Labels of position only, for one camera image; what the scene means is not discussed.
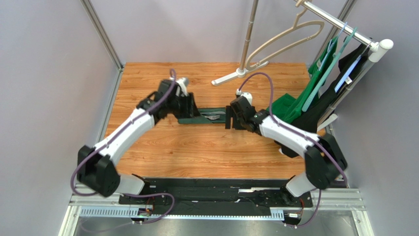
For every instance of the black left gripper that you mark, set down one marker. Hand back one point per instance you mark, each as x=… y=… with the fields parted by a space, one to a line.
x=191 y=110

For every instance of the metal rack upright pole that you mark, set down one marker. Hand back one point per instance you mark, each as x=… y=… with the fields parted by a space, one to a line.
x=248 y=34

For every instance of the teal clothes hanger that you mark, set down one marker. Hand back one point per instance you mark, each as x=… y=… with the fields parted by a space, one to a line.
x=327 y=72

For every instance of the blue clothes hanger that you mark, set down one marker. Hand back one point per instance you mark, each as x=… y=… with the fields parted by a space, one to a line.
x=329 y=48

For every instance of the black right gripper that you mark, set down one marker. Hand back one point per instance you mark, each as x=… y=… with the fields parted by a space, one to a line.
x=236 y=112

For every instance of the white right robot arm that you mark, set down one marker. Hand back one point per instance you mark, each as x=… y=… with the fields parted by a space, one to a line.
x=324 y=160

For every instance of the silver fork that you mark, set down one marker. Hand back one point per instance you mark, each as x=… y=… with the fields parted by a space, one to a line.
x=212 y=116

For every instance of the bright green t-shirt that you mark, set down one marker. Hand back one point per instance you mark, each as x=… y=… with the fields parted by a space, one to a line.
x=287 y=108

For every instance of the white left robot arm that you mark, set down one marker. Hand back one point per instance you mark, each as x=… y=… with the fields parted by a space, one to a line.
x=97 y=164

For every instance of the metal clothes rack rail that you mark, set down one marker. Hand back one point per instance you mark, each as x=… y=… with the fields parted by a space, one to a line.
x=377 y=49

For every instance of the dark green cloth napkin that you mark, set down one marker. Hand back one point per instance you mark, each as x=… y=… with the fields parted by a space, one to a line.
x=202 y=120

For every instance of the black garment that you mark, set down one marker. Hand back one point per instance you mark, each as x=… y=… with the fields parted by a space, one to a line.
x=349 y=66

